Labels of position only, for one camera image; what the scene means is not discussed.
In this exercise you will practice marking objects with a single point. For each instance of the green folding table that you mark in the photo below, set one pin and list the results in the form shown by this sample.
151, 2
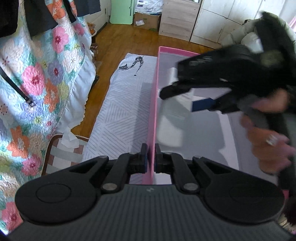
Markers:
122, 12

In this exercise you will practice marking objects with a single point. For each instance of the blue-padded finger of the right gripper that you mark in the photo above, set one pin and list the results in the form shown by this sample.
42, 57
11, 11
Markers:
226, 103

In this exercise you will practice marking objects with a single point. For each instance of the white patterned tablecloth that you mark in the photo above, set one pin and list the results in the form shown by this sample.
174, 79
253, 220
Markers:
123, 120

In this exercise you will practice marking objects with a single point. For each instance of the cardboard box on floor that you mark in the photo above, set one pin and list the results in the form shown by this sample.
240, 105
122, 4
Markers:
147, 21

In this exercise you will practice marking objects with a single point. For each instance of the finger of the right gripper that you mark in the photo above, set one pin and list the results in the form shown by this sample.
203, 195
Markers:
181, 87

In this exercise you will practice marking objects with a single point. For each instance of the floral quilt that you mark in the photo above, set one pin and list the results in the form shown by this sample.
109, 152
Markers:
45, 81

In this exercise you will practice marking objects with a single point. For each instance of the wooden shelf cabinet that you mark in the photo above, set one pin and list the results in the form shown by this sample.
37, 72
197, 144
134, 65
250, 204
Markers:
178, 18

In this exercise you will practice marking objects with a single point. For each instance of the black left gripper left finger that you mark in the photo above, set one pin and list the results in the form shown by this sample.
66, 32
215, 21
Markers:
126, 165

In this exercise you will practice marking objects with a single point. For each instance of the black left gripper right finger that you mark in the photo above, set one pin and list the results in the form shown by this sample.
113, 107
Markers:
174, 165

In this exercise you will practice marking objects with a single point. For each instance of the person's right hand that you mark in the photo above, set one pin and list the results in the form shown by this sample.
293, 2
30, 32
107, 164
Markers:
269, 147

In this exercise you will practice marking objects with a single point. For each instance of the grey puffer jacket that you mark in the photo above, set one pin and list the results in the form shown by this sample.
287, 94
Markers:
247, 35

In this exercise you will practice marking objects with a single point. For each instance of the dark hanging clothes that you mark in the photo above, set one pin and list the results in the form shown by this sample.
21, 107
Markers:
40, 16

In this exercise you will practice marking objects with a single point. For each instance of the pink shoe box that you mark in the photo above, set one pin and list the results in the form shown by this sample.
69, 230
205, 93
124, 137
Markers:
212, 134

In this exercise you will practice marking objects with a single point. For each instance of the light wooden wardrobe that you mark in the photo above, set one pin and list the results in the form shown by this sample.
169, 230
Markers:
216, 18

